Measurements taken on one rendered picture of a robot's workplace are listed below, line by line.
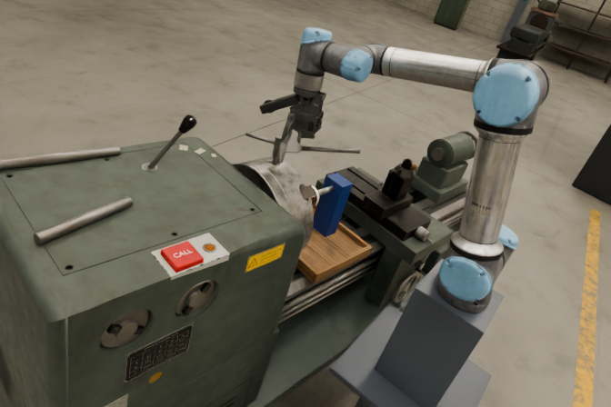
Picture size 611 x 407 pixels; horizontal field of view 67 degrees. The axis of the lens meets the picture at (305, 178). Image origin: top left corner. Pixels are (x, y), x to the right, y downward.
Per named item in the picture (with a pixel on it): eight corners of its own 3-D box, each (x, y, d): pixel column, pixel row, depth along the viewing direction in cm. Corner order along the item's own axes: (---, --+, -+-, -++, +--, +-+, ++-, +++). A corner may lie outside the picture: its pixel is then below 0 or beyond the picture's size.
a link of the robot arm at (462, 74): (564, 60, 103) (370, 34, 128) (555, 64, 95) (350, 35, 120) (549, 110, 108) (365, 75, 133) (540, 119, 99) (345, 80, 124)
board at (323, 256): (314, 283, 151) (317, 275, 149) (246, 222, 170) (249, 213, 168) (369, 255, 171) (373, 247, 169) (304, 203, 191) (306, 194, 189)
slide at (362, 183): (403, 242, 174) (406, 232, 172) (323, 182, 197) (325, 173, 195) (427, 228, 186) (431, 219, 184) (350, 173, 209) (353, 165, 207)
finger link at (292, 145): (295, 164, 122) (306, 133, 123) (274, 158, 123) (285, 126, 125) (296, 167, 125) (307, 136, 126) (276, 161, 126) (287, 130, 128)
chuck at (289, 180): (282, 283, 136) (300, 190, 123) (219, 231, 155) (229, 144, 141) (303, 272, 143) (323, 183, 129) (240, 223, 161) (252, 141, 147)
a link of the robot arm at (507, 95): (499, 285, 115) (555, 63, 95) (482, 316, 104) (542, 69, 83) (452, 268, 121) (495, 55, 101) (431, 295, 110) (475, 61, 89)
